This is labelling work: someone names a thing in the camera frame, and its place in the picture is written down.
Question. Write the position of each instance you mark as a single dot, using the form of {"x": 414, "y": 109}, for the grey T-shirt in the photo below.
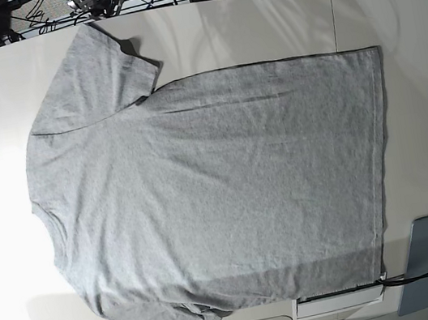
{"x": 221, "y": 191}

